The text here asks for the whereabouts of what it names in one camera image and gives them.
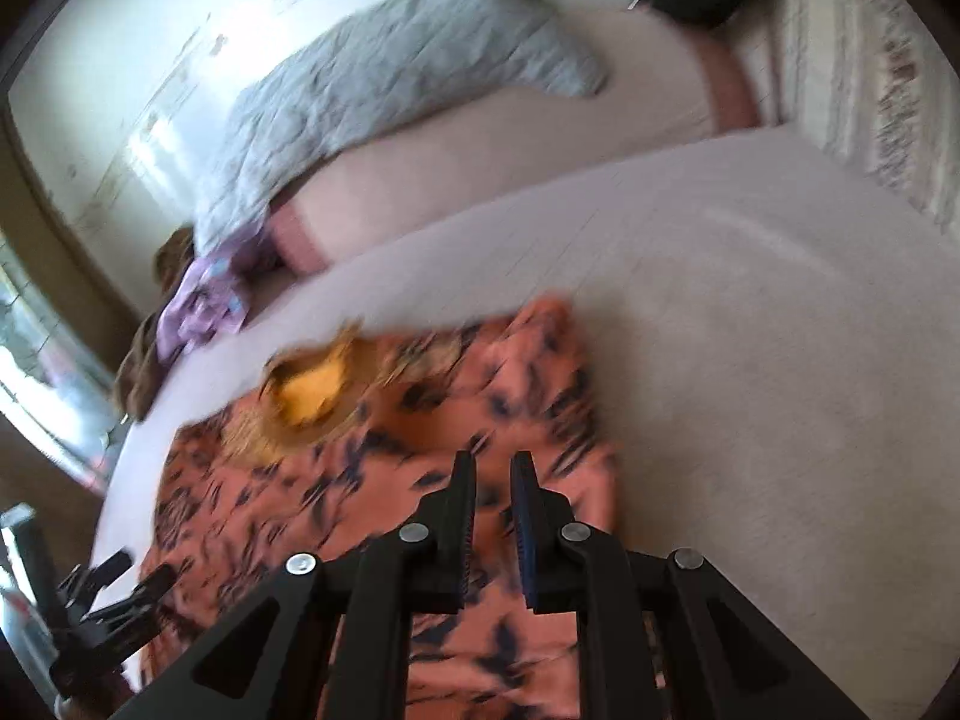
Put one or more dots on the pink bolster pillow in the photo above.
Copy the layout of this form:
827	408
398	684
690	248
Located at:
525	146

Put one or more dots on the orange black floral garment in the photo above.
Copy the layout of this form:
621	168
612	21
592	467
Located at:
375	457

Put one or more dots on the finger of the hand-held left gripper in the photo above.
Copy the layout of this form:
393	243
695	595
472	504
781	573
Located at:
142	592
94	581

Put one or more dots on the striped cream pillow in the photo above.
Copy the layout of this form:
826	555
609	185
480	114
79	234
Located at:
862	75

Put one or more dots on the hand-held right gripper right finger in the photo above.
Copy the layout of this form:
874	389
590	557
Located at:
523	540

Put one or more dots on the brown fleece cloth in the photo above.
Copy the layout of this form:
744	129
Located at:
139	379

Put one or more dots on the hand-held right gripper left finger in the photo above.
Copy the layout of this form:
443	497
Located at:
466	532

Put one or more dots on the grey quilted blanket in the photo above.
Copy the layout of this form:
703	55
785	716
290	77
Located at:
390	82

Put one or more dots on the pink quilted bedspread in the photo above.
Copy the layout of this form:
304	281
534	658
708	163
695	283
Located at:
750	315

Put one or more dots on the purple floral cloth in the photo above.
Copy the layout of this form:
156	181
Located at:
202	300

